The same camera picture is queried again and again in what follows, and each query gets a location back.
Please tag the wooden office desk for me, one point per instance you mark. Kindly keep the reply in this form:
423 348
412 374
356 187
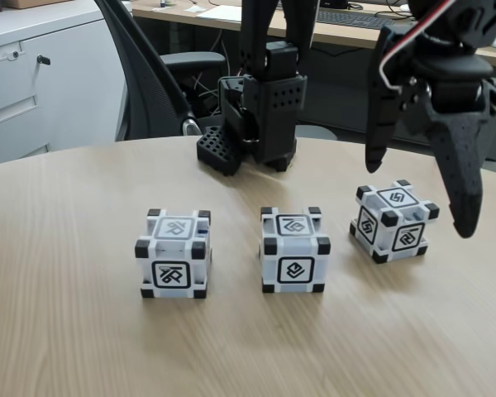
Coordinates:
339 35

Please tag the white filing cabinet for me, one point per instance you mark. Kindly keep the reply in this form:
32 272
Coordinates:
66 103

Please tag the white cube lightning symbol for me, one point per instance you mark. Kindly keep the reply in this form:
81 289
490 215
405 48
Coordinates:
397 198

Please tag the black keyboard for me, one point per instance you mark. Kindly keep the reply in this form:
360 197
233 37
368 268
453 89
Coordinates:
347 18

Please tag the black cabinet key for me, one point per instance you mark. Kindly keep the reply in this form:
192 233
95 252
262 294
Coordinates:
44 60

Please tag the white paper sheet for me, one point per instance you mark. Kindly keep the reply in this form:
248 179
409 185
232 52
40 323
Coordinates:
219 13

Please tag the white cube paperclip symbol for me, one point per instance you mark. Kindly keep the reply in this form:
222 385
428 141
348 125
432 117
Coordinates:
171 275

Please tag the black mesh office chair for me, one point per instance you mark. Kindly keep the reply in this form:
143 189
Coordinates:
149 82

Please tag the white cube layered diamond symbol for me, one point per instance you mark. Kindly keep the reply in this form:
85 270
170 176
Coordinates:
295 271

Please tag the brown cardboard box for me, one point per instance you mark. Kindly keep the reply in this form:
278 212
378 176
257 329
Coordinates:
41 3

